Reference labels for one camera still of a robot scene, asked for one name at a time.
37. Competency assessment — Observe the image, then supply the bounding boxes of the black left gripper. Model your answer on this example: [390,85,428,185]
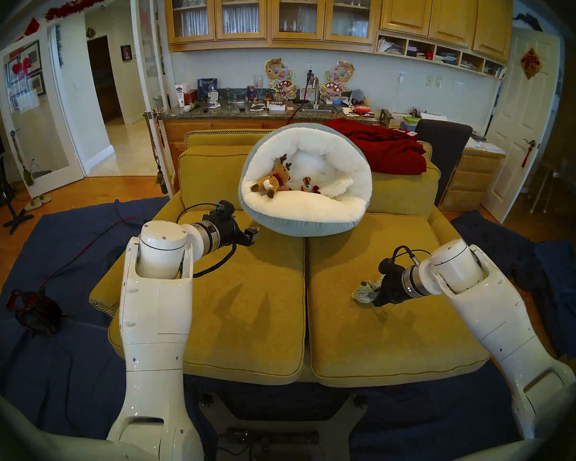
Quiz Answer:
[212,201,260,248]

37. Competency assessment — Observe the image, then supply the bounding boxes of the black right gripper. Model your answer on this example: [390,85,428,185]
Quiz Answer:
[372,257,411,308]

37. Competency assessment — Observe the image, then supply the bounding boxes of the beige grey plush toy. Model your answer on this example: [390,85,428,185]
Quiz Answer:
[351,277,384,304]

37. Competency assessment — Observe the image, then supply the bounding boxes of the brown reindeer plush toy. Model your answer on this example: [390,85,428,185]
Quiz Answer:
[250,154,292,199]

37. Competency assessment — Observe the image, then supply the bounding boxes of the white lamb plush rainbow feet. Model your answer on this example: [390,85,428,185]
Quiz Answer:
[288,165,320,194]

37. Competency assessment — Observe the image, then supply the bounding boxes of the white fluffy plush toy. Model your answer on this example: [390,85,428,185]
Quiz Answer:
[316,177,355,199]

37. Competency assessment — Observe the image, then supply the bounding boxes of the white grey round dog bed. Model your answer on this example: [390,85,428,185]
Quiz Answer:
[239,122,373,237]

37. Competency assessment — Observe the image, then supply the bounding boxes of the yellow sofa back cushion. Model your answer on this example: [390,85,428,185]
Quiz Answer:
[179,146,255,213]
[365,160,441,220]

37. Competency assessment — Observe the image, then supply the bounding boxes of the yellow sofa seat cushion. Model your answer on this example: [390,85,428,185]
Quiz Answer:
[306,213,490,388]
[108,210,307,386]

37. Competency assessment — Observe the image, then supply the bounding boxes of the yellow fabric sofa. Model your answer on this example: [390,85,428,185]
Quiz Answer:
[89,129,512,388]

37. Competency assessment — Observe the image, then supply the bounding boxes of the dark navy crumpled cloth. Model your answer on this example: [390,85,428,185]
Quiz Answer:
[450,210,538,285]

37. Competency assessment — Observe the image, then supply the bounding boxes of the granite counter wooden base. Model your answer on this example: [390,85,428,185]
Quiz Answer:
[157,99,389,192]

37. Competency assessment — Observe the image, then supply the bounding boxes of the red blanket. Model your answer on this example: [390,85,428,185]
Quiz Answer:
[324,119,428,175]

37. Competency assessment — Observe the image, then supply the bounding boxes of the dark grey office chair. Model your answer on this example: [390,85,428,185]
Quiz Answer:
[415,119,473,206]

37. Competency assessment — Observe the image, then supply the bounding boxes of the paper stack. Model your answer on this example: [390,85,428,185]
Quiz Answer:
[466,137,505,154]

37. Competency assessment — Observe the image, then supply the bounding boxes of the blue crumpled cloth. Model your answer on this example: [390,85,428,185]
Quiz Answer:
[511,239,576,360]

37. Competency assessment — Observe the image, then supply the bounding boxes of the navy floor blanket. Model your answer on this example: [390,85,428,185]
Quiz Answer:
[0,198,521,461]

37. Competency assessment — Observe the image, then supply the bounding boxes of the white panel door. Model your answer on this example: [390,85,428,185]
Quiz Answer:
[481,27,561,224]

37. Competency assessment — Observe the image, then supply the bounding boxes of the white open glass door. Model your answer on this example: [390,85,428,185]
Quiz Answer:
[131,0,173,196]

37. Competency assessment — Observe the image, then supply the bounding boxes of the white glass french door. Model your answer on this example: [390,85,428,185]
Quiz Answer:
[0,30,84,198]

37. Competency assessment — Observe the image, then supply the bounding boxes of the wooden cubby shelf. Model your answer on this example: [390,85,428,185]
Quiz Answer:
[374,31,505,80]

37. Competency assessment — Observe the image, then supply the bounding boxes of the black floor stand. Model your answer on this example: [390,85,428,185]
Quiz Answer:
[0,158,34,235]

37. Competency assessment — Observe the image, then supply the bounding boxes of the red diamond door ornament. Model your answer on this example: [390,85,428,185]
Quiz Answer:
[519,48,543,80]

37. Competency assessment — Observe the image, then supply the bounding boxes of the red tinsel garland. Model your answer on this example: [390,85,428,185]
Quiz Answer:
[45,0,130,21]

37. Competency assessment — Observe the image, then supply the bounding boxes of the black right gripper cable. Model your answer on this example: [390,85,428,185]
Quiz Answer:
[393,245,420,268]

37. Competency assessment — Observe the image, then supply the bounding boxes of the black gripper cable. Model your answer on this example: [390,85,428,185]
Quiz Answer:
[393,245,420,268]
[177,203,238,278]

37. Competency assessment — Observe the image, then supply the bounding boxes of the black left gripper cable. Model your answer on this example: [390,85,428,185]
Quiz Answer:
[177,203,238,278]

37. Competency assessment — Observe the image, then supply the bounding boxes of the brown rope with tassel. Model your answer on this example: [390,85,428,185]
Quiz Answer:
[144,110,168,194]

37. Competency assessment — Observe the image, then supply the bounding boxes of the cartoon child wall cutout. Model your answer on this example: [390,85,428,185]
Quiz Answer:
[319,60,355,100]
[264,58,298,100]

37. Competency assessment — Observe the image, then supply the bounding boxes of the thin red cable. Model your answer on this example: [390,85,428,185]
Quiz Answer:
[38,218,137,292]

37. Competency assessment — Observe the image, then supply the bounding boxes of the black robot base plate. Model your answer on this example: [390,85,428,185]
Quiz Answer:
[199,393,368,461]

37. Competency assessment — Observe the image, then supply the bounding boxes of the red black cable reel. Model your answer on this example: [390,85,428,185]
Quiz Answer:
[6,288,63,336]

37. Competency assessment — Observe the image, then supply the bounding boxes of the long handled brush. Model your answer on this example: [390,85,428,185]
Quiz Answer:
[10,129,35,187]

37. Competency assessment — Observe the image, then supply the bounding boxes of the wooden wall cabinets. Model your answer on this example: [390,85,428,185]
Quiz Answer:
[164,0,513,64]

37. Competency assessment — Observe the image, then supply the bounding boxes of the black wall ornament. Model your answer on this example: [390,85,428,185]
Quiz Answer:
[513,13,543,32]

